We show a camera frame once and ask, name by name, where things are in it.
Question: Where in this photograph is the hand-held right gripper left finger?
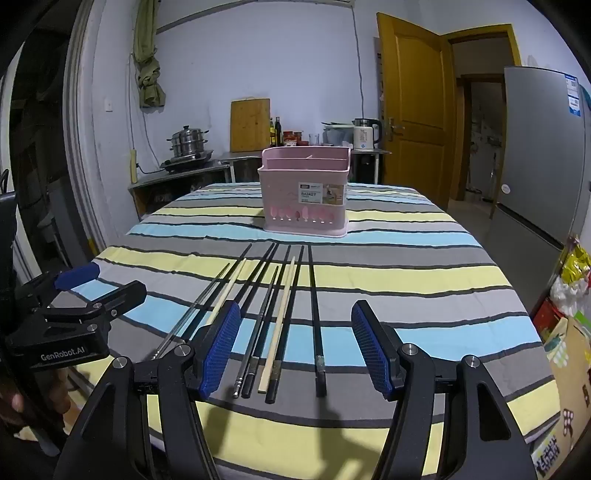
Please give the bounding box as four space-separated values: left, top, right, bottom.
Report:
54 299 243 480

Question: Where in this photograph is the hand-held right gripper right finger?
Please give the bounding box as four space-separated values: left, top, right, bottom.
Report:
350 299 539 480

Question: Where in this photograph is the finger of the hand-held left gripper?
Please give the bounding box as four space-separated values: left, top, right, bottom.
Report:
16 262 102 311
44 279 148 325

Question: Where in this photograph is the grey metal chopstick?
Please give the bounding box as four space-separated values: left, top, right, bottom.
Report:
233 265 280 398

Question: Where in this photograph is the silver metal chopstick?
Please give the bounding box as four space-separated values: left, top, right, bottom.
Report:
152 262 232 361

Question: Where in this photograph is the light wooden chopstick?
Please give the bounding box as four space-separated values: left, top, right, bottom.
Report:
203 258 247 328
257 257 296 394

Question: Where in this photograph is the pink plastic utensil basket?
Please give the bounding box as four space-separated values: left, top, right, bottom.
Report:
257 147 352 238

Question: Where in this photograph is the person's left hand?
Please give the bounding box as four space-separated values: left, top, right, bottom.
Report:
0 369 33 435

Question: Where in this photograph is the striped tablecloth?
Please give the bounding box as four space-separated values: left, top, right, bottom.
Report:
46 182 561 480

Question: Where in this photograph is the low steel counter shelf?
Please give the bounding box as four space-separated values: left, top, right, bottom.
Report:
128 164 232 220

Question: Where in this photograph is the black gas stove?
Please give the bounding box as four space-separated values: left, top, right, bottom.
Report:
160 150 215 174

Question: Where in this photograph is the steel steamer pot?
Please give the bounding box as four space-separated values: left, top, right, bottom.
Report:
167 124 209 160

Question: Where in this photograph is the red box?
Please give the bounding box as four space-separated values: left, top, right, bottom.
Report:
531 298 568 342

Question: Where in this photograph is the cardboard box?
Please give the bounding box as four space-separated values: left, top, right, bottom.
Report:
531 314 591 476

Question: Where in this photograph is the white plastic bag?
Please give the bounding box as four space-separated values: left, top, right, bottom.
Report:
549 274 589 317

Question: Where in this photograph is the wooden cutting board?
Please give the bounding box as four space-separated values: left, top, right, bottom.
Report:
230 98 271 153

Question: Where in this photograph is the white electric kettle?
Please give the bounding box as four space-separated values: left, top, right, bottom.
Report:
353 117 384 151

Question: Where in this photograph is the clear plastic food container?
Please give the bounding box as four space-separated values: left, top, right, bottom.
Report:
322 122 356 146

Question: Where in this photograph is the green hanging cloth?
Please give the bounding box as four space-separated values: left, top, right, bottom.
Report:
133 0 167 109

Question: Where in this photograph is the yellow snack bag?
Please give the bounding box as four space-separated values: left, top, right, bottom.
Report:
561 237 591 287

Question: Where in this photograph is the grey refrigerator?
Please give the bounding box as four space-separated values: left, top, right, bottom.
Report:
482 66 591 252

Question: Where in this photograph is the yellow wooden door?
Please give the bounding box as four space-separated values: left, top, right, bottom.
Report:
376 12 455 210

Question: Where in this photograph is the white sliding door frame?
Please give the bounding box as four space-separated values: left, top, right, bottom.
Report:
65 0 112 264

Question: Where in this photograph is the wall cable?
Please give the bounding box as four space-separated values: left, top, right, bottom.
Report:
350 0 366 120

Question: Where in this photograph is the yellow door frame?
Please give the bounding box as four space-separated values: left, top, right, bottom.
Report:
445 24 522 204

